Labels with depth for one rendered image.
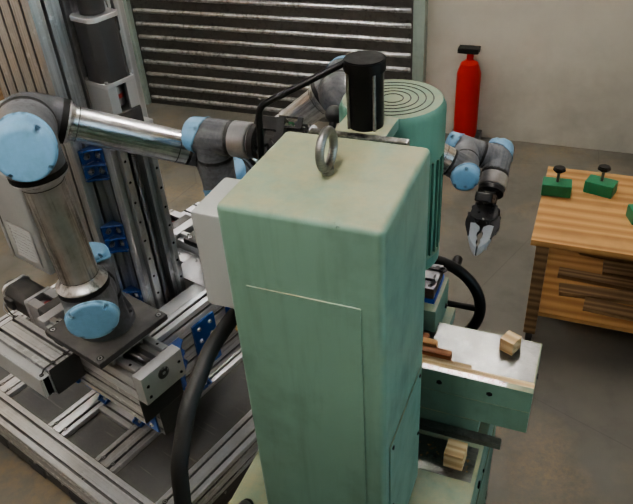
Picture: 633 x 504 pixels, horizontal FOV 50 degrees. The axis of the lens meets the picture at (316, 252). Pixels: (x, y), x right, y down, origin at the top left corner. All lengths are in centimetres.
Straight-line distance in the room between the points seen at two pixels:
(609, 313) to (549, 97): 182
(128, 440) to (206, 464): 29
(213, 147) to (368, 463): 71
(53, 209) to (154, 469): 107
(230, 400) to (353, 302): 158
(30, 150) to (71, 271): 30
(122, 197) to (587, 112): 310
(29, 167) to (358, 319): 76
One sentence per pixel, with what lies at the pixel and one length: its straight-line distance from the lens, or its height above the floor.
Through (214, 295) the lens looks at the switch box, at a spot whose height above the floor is 134.
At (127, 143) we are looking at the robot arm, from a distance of 154.
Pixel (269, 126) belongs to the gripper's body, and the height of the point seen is 137.
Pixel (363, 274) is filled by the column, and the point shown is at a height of 145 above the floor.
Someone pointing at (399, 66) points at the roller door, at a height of 43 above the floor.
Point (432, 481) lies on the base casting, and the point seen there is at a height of 80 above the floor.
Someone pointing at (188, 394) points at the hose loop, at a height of 127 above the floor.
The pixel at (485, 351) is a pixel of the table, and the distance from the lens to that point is 153.
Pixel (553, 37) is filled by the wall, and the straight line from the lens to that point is 418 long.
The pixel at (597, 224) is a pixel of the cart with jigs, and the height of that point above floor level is 53.
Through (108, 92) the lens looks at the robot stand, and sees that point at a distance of 171.
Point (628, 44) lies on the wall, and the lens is 418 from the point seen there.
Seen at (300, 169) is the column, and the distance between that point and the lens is 90.
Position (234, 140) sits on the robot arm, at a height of 135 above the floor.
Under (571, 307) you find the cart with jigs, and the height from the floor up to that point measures 18.
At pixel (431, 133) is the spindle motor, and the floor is 147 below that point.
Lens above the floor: 195
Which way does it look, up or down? 35 degrees down
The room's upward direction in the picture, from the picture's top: 4 degrees counter-clockwise
